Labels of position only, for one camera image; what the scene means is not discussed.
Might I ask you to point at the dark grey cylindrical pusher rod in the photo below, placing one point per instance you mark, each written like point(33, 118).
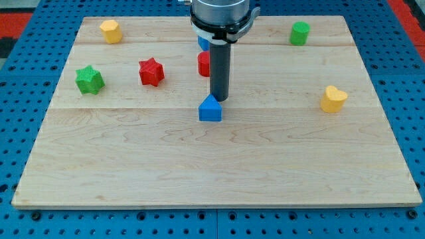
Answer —
point(219, 70)

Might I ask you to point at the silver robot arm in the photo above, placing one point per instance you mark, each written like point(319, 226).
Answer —
point(222, 23)

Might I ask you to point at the red star block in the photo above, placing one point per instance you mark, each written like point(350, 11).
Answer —
point(151, 72)

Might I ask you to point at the green star block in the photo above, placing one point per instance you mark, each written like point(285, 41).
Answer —
point(89, 80)

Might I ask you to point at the red cylinder block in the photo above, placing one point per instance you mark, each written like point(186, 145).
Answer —
point(203, 60)

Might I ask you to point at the blue cube block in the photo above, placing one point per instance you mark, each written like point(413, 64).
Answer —
point(203, 43)

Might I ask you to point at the blue triangle block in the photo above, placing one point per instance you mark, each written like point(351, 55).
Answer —
point(210, 109)

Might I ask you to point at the green cylinder block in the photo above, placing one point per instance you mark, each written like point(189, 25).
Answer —
point(299, 33)

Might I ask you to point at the wooden board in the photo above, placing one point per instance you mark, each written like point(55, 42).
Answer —
point(135, 146)

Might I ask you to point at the yellow hexagon block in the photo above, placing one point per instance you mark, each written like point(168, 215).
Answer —
point(111, 31)

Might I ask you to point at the yellow heart block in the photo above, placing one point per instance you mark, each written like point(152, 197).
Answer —
point(333, 99)

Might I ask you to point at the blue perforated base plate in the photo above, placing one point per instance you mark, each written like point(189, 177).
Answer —
point(36, 37)

